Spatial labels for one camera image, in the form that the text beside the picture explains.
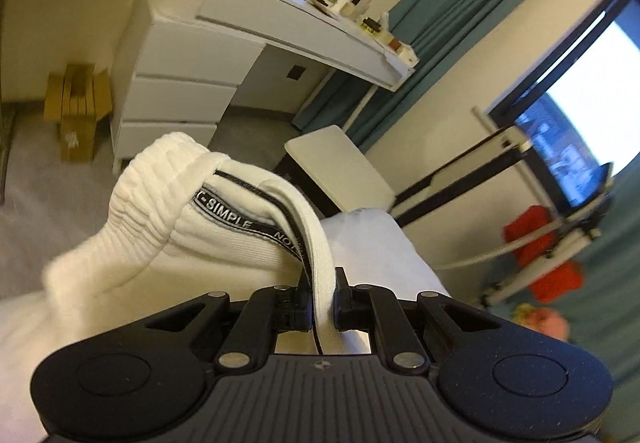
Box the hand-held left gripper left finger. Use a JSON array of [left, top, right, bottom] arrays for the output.
[[144, 273, 315, 371]]

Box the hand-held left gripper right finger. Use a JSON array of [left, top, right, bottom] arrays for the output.
[[332, 267, 507, 370]]

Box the white ribbed knit garment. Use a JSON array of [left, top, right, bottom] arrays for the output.
[[42, 132, 337, 357]]

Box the white clothes drying rack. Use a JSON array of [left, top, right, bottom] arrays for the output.
[[389, 125, 617, 310]]

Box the white bed sheet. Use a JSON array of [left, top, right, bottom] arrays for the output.
[[0, 208, 454, 443]]

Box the white stool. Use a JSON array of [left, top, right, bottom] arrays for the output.
[[276, 125, 397, 220]]

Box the red cloth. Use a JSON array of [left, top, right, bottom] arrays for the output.
[[502, 205, 565, 270], [529, 260, 586, 302]]

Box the pink and yellow cloth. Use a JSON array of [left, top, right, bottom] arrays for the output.
[[514, 303, 572, 341]]

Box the white dresser desk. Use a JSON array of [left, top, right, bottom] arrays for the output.
[[110, 0, 419, 174]]

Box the teal curtain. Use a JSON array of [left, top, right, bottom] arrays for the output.
[[292, 0, 602, 156], [500, 163, 640, 384]]

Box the small cardboard box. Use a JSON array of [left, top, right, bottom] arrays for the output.
[[59, 115, 99, 162]]

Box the group of toiletry bottles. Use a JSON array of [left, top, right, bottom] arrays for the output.
[[270, 0, 417, 64]]

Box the large cardboard box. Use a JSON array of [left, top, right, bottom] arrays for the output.
[[43, 64, 114, 122]]

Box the dark framed window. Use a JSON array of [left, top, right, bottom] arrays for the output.
[[487, 0, 640, 220]]

